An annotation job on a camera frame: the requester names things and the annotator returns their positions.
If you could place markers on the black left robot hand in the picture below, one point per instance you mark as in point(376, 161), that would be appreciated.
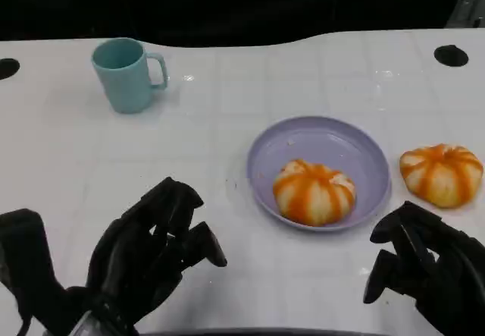
point(129, 252)

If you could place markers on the black backdrop curtain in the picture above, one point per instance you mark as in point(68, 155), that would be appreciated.
point(227, 2)

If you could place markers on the orange and white toy bread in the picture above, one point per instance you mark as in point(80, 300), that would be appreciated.
point(314, 195)
point(439, 176)

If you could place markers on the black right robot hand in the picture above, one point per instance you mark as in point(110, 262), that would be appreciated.
point(447, 271)

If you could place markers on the pale green mug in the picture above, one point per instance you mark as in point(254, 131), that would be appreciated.
point(123, 78)

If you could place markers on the lilac plate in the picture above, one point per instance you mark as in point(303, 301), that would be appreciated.
point(322, 142)

